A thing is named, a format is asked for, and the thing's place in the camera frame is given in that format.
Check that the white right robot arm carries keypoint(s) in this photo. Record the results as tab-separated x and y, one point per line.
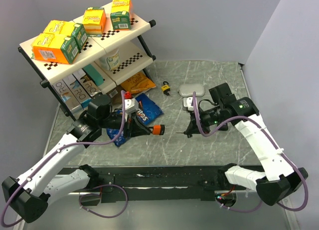
280	176

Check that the orange yellow sponge pack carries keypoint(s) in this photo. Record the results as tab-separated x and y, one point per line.
94	20

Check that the white ro box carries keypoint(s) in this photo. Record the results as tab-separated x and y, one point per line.
78	91
67	97

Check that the yellow honey dijon chip bag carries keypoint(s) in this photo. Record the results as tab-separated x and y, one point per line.
137	83

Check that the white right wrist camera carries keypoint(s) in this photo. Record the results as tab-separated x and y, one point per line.
188	104

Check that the brown snack bag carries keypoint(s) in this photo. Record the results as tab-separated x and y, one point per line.
115	95

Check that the teal box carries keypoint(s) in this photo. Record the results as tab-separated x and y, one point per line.
95	76

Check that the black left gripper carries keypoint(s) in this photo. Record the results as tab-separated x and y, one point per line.
135	132

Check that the white paper cup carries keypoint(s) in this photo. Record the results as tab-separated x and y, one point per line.
111	60

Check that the grey silver sponge pad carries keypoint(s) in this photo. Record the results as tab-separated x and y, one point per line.
187	90

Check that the beige two-tier shelf rack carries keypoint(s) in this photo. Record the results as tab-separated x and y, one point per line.
134	53

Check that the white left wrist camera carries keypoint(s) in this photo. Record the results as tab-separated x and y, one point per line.
131	106

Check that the front orange sponge box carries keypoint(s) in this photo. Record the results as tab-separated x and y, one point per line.
55	48

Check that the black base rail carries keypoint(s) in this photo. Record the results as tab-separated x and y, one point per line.
145	183

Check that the orange padlock with keys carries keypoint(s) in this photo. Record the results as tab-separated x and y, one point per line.
157	129

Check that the yellow padlock with key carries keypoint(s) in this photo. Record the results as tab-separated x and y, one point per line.
165	88

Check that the left white RO box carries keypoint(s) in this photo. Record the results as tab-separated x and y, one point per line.
67	97

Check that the green yellow sponge box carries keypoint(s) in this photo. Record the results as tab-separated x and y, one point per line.
121	14

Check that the orange padlock key bunch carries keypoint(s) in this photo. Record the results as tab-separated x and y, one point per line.
182	133

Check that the blue Doritos chip bag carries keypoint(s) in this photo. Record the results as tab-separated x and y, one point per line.
148	112

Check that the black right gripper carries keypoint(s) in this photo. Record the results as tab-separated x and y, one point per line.
193	127

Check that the middle white RO box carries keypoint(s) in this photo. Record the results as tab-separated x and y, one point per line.
78	91

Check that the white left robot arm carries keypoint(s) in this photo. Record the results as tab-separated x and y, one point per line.
30	194

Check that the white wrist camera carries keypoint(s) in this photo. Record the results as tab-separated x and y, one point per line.
131	106
188	104

